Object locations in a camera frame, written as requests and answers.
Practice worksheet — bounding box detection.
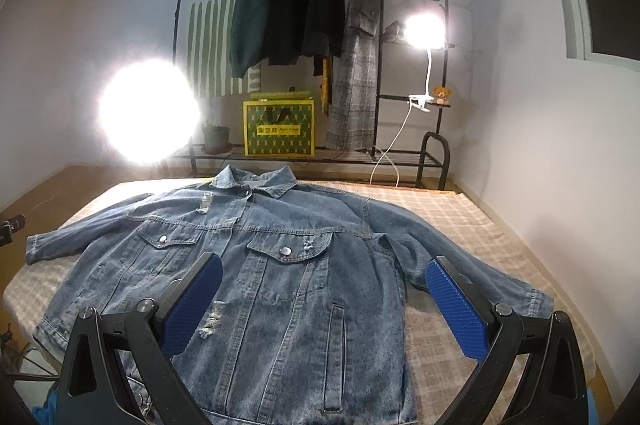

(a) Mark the blue denim jacket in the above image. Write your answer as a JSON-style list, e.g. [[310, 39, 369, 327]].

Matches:
[[24, 164, 556, 425]]

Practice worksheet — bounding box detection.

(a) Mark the black metal clothes rack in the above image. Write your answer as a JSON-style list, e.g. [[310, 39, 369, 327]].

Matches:
[[172, 0, 451, 186]]

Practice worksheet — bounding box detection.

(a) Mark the small potted plant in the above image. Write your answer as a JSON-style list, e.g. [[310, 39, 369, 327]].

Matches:
[[202, 122, 232, 155]]

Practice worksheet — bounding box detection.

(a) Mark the yellow green patterned box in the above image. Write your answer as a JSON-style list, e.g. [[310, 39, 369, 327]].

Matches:
[[242, 91, 316, 158]]

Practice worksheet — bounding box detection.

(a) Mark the grey plaid hanging coat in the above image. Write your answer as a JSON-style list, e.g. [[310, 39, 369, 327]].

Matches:
[[326, 0, 381, 152]]

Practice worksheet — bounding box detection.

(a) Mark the small teddy bear toy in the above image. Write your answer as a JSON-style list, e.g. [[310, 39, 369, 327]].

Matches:
[[434, 87, 451, 105]]

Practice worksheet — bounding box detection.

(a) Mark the yellow hanging scarf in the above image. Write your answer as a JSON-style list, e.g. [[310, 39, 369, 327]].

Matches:
[[314, 54, 333, 115]]

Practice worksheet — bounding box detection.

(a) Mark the dark green hanging jacket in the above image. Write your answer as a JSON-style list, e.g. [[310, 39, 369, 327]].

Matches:
[[229, 0, 272, 78]]

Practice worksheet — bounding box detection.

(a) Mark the white clip lamp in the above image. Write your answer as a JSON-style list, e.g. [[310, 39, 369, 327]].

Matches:
[[404, 11, 447, 112]]

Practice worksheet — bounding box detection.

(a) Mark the black hanging coat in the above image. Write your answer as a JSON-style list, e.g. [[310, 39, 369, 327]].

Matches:
[[303, 0, 345, 67], [268, 0, 310, 66]]

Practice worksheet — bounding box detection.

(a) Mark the white lamp cable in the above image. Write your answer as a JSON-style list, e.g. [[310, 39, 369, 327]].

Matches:
[[368, 104, 419, 187]]

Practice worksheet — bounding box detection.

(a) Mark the round ring light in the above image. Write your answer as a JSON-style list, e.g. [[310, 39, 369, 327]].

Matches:
[[98, 58, 201, 166]]

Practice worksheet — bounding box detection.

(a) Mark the green striped wall poster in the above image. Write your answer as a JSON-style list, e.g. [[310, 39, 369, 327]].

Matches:
[[186, 0, 262, 98]]

